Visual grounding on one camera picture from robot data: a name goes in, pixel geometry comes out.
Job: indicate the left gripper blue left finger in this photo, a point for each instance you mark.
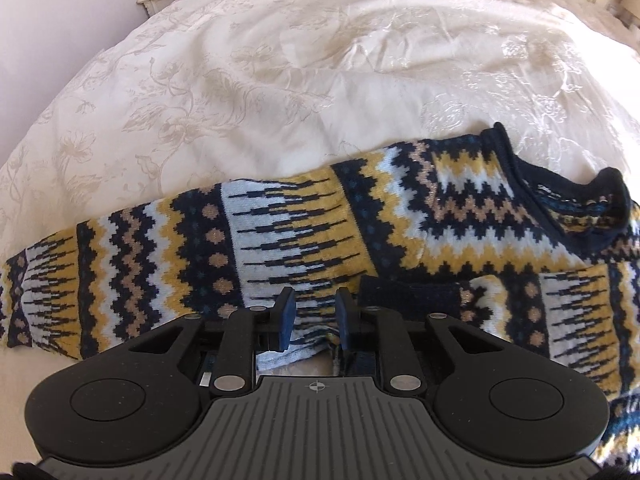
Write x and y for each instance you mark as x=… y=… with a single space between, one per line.
x=248 y=332

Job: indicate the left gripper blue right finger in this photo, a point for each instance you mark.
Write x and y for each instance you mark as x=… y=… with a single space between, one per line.
x=376 y=342

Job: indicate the navy yellow patterned knit sweater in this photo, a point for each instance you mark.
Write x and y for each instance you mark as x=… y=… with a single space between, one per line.
x=461 y=225

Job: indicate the cream floral bedspread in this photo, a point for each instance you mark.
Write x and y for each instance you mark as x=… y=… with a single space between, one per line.
x=213 y=90

